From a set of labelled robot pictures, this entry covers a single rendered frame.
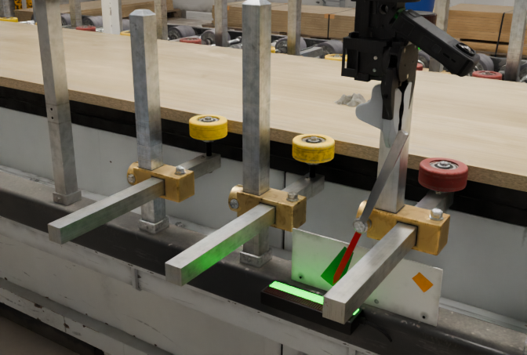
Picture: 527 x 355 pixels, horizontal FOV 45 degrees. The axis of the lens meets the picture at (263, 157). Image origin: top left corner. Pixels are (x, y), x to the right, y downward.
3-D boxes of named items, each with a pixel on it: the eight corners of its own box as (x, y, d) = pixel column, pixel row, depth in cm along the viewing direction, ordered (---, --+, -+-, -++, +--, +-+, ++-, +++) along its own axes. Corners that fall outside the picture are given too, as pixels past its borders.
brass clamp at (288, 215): (290, 234, 107) (291, 207, 106) (226, 215, 114) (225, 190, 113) (307, 221, 112) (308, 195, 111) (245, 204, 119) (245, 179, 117)
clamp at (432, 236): (437, 256, 94) (440, 226, 93) (354, 234, 101) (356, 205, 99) (448, 242, 99) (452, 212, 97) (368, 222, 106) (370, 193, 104)
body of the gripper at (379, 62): (362, 71, 91) (368, -15, 87) (420, 79, 87) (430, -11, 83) (339, 81, 85) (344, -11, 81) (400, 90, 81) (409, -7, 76)
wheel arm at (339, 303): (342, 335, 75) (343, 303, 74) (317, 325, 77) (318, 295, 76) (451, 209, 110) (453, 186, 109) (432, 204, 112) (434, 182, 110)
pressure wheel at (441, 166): (453, 237, 105) (460, 173, 102) (407, 226, 109) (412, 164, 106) (467, 220, 112) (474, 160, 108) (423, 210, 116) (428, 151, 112)
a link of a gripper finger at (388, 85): (389, 112, 87) (394, 49, 84) (401, 114, 86) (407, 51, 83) (376, 121, 83) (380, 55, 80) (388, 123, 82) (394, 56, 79)
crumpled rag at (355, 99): (352, 108, 143) (353, 98, 142) (329, 103, 148) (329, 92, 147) (376, 102, 149) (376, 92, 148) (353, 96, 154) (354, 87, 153)
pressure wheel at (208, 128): (231, 173, 133) (230, 121, 129) (194, 176, 131) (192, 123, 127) (223, 161, 140) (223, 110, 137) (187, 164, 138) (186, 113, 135)
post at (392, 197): (387, 316, 103) (412, 17, 87) (367, 309, 105) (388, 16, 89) (394, 306, 106) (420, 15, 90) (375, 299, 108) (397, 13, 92)
